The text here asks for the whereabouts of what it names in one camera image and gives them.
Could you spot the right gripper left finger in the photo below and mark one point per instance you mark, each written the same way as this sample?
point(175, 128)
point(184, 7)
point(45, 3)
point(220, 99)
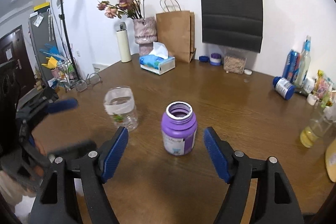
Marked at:
point(56, 200)

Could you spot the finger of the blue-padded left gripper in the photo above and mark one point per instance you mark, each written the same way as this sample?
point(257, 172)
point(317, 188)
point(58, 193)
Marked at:
point(77, 150)
point(62, 105)

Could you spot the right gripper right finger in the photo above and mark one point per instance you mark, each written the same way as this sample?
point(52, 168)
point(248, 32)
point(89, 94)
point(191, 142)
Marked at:
point(275, 200)

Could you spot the purple plastic supplement jar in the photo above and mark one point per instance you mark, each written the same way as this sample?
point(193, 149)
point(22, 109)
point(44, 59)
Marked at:
point(179, 127)

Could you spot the eyeglasses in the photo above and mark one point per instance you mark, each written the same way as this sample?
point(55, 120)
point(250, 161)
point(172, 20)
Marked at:
point(91, 80)

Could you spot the yellow thermos jug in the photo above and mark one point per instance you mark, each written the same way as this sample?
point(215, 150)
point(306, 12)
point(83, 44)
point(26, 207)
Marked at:
point(330, 160)

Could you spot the glass of yellow liquid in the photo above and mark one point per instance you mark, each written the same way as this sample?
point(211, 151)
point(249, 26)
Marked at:
point(319, 124)

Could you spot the cream thermos bottle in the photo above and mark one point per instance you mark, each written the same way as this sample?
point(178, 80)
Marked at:
point(123, 43)

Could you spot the blue tissue box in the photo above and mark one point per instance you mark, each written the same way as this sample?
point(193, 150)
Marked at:
point(158, 61)

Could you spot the pink speckled flower vase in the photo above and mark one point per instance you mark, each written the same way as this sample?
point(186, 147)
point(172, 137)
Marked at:
point(145, 34)

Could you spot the blue-capped lying pill bottle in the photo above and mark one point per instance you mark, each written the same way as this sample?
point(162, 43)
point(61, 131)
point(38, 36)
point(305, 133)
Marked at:
point(283, 87)

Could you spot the colourful snack packets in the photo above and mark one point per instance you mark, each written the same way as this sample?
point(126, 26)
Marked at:
point(324, 89)

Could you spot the brown paper bag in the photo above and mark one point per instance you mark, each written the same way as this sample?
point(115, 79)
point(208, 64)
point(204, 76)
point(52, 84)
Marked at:
point(176, 30)

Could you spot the blue drink can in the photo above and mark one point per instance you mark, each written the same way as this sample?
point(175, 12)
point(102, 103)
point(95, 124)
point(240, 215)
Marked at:
point(291, 66)

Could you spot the blue jar lid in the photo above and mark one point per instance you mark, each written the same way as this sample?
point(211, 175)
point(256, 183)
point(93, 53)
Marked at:
point(204, 59)

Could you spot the clear bottle blue cap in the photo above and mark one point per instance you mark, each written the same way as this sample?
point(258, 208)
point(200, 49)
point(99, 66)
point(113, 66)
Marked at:
point(304, 63)

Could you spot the clear container of grains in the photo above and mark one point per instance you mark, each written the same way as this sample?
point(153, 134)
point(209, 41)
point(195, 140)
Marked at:
point(234, 61)

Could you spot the small purple-lidded jar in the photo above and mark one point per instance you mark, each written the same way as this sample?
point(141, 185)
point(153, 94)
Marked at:
point(215, 59)

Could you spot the black paper bag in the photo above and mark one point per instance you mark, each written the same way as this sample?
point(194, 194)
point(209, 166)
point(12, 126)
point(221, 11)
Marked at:
point(233, 23)

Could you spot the wire storage rack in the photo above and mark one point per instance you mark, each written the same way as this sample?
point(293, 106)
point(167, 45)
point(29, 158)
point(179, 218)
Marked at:
point(65, 75)

